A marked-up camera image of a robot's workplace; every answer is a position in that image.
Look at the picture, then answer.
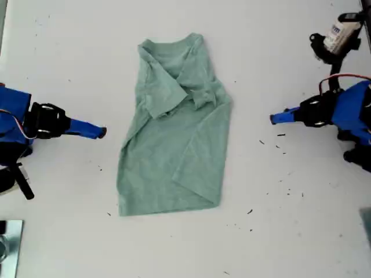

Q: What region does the green t-shirt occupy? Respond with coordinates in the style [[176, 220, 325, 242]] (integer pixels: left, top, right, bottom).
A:
[[116, 32, 234, 217]]

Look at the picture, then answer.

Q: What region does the shiny metal plate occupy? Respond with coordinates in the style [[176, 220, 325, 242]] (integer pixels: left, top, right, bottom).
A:
[[0, 219, 25, 278]]

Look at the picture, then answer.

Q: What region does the arm's red white wire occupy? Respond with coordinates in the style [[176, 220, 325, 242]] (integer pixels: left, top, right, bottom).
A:
[[0, 108, 36, 140], [318, 74, 371, 97]]

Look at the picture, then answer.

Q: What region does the gripper's black camera stalk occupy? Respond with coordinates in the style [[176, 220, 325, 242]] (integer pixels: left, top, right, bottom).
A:
[[11, 162, 35, 201], [309, 32, 362, 92]]

